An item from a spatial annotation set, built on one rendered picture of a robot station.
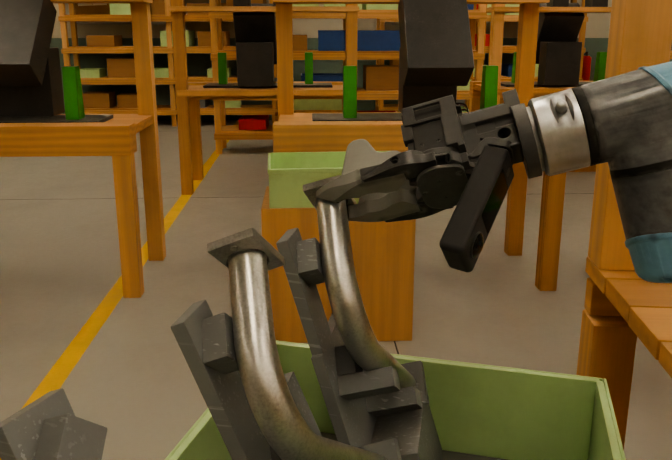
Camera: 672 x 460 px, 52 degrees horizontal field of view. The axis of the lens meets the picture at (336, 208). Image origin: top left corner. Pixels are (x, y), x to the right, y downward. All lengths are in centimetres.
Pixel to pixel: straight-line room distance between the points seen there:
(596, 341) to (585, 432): 67
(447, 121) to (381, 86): 723
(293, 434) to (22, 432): 18
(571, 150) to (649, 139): 6
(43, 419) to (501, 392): 57
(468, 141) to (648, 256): 19
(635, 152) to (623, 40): 77
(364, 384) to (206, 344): 23
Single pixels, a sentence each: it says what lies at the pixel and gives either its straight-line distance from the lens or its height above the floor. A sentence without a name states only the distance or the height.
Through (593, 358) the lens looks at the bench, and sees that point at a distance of 156.
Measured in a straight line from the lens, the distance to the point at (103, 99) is 1067.
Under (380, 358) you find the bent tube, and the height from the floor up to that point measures 104.
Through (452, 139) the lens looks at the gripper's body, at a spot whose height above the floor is 125.
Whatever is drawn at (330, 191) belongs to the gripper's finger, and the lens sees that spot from 67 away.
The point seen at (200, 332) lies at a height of 113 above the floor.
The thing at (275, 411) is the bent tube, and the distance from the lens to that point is 50.
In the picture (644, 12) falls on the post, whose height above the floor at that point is 138.
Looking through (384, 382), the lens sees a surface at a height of 101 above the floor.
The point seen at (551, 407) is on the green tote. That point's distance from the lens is 87.
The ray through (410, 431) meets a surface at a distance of 79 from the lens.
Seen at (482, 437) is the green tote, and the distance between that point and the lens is 90.
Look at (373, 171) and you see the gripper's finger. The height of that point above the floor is 122.
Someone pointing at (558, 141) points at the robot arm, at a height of 125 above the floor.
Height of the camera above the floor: 134
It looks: 14 degrees down
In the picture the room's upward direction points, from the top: straight up
